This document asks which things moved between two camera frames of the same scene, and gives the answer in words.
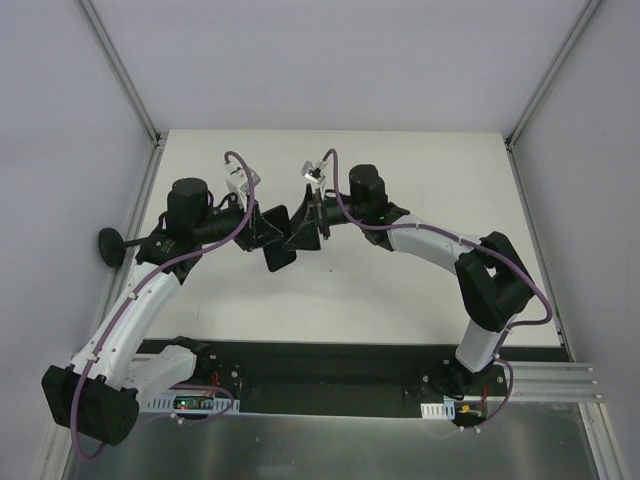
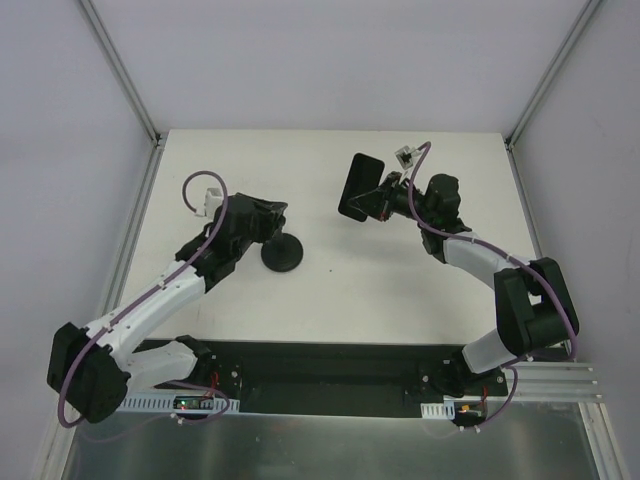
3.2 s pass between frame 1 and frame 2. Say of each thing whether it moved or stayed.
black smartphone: moved
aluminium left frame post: stayed
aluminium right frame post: stayed
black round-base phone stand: moved
